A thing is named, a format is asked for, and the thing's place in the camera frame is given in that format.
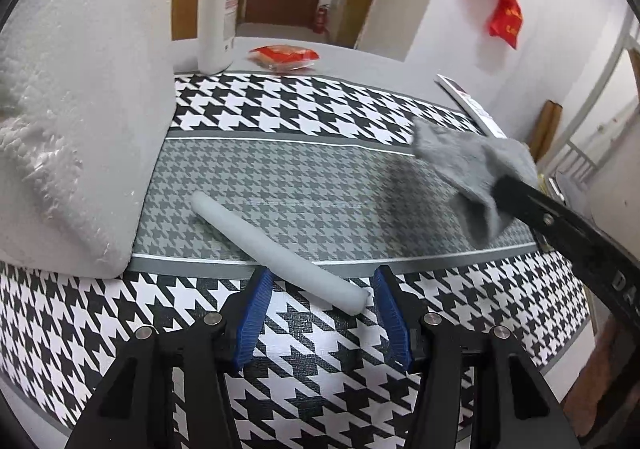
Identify grey sock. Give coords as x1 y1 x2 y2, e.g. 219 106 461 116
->
412 117 538 249

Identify metal bunk bed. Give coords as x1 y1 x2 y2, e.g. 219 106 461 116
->
539 10 639 215

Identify white styrofoam box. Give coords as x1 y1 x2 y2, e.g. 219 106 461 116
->
1 0 176 279

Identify houndstooth table mat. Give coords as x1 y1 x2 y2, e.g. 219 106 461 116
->
1 73 589 448

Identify white foam sheet roll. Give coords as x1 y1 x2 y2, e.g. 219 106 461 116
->
191 191 369 316

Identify red snack packet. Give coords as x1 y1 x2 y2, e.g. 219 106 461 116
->
248 45 320 72

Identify wooden rolled sticks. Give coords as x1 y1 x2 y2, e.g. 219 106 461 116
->
528 100 563 163

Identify white pump bottle red cap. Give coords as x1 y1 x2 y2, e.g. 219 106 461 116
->
196 0 240 75

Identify red fire extinguisher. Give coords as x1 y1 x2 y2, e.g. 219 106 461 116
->
312 5 330 35

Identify person hand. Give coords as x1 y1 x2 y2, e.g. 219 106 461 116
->
562 316 639 448

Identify white remote control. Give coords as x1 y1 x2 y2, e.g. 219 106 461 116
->
435 74 508 139

